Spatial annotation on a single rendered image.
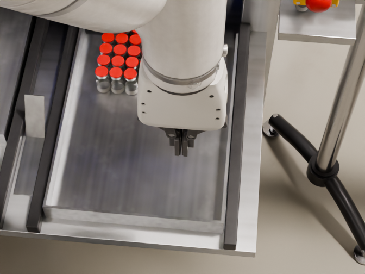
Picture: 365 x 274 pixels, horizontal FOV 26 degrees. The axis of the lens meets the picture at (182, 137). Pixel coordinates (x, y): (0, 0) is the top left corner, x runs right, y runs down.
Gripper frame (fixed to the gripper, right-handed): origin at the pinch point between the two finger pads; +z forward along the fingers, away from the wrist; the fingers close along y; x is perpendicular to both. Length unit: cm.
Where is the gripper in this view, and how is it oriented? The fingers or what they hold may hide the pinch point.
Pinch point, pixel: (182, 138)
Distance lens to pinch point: 97.1
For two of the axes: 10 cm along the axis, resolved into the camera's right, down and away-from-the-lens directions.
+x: -0.9, 8.6, -5.1
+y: -10.0, -0.8, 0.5
